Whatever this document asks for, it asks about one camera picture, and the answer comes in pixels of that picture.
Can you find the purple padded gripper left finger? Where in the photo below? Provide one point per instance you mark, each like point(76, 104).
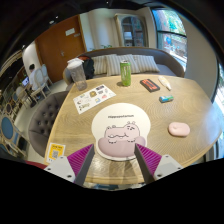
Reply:
point(73, 168)

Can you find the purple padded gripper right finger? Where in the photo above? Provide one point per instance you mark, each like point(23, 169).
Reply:
point(153, 165)

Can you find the pink computer mouse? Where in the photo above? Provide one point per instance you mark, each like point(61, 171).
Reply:
point(179, 129)

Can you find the white hippo mouse pad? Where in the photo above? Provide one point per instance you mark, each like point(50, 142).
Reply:
point(117, 128)

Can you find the yellow QR code card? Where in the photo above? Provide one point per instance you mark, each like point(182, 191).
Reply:
point(54, 151)

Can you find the grey tufted chair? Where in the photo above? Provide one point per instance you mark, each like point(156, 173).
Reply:
point(43, 119)

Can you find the small teal tube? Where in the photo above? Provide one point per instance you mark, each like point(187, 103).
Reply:
point(164, 99)

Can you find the blue round-back chair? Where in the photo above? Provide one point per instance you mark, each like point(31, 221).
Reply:
point(13, 136)

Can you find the sticker sheet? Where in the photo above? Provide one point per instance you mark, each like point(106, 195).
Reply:
point(93, 97)

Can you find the black and red case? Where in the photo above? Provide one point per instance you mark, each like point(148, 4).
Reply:
point(150, 85)

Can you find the cream tube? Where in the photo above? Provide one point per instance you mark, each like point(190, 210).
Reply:
point(164, 82)

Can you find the white chair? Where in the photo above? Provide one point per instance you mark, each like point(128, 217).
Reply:
point(40, 83)

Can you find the striped cushion right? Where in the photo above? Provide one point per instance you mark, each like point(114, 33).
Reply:
point(146, 63)

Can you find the striped cushion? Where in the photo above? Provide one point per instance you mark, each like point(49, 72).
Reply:
point(100, 65)
point(146, 63)
point(113, 63)

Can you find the grey sofa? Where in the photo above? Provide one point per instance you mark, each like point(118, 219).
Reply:
point(166, 63)

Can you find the green drink can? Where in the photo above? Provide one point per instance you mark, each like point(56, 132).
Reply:
point(125, 69)

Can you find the black bag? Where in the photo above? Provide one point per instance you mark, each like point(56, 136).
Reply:
point(88, 66)

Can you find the striped cushion left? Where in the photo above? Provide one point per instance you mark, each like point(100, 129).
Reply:
point(100, 65)

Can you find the seated person in white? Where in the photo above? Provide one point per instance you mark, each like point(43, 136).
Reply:
point(32, 82)

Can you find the striped cushion middle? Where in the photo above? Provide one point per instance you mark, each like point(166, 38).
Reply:
point(113, 63)

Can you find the brown wooden door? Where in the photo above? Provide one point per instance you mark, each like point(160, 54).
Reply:
point(59, 44)

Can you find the arched cabinet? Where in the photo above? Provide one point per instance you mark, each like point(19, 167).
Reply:
point(132, 30)

